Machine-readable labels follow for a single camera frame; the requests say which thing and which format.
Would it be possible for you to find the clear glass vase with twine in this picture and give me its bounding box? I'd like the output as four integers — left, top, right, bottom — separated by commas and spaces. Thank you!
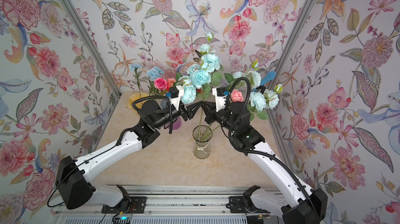
192, 125, 213, 159

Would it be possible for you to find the light blue peony spray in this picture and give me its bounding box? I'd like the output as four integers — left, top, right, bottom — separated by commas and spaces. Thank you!
176, 32, 222, 105

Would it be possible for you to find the light blue rose spray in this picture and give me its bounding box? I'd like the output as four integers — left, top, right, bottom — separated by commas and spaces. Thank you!
232, 59, 283, 120

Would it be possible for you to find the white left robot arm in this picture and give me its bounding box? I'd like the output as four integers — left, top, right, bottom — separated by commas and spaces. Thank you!
56, 96, 202, 212

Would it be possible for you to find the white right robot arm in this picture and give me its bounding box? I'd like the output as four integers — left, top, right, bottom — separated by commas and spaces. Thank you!
201, 102, 328, 224

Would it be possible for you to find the purple blue glass vase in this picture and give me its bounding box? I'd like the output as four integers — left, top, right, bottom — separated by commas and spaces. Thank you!
172, 117, 182, 131

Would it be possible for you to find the yellow fluted glass vase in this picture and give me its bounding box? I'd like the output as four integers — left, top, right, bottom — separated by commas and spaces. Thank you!
126, 92, 149, 110

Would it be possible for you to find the light pink rose stem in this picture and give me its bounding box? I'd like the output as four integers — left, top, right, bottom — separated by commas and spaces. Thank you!
230, 89, 244, 102

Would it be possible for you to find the coral red rose stem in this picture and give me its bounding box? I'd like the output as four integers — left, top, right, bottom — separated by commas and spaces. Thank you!
167, 78, 177, 90

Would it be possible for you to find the magenta pink rose stem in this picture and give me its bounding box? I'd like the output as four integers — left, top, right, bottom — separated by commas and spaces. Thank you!
150, 78, 168, 95

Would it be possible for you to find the blue carnation stem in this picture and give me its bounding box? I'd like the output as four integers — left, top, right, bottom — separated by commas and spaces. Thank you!
129, 63, 165, 95

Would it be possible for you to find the blue microphone on black stand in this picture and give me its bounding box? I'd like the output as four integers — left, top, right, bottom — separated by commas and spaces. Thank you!
260, 71, 276, 86

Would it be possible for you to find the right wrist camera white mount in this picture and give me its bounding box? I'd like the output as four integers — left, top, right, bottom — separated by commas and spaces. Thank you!
212, 87, 229, 112

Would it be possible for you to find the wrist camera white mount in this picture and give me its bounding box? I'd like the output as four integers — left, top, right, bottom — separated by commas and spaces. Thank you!
212, 87, 229, 112
166, 85, 184, 111

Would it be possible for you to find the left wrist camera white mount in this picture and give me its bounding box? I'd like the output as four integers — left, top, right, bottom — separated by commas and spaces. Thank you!
166, 85, 184, 111

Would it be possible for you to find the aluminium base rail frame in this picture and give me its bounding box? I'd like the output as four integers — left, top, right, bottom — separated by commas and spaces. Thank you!
49, 184, 323, 224

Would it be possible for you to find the aluminium corner frame post right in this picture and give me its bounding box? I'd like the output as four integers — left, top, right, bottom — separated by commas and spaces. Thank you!
265, 0, 329, 98

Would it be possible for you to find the aluminium corner frame post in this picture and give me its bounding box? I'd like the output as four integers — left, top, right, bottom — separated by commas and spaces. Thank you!
265, 0, 329, 98
60, 0, 122, 99

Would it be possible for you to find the aluminium corner frame post left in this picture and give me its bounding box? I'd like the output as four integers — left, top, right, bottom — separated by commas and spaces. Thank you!
60, 0, 122, 99

